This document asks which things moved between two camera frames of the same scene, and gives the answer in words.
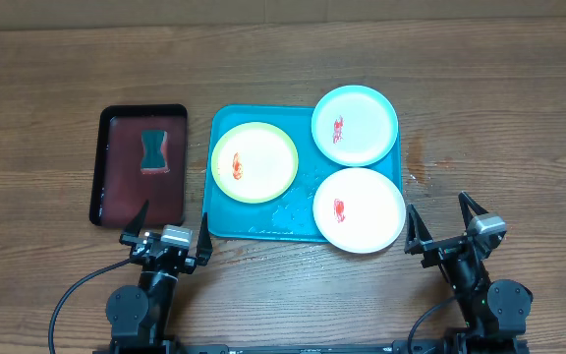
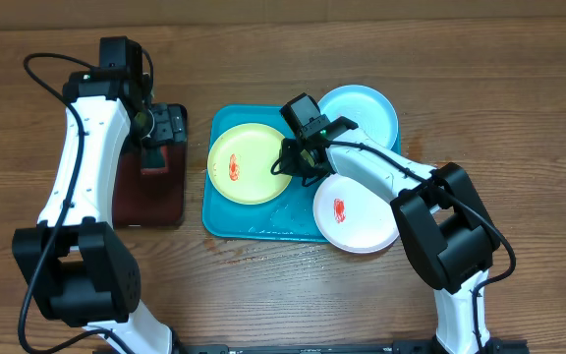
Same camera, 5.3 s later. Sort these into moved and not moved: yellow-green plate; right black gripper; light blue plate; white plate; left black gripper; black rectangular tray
Moved: left black gripper; right black gripper
Not moved: light blue plate; white plate; black rectangular tray; yellow-green plate
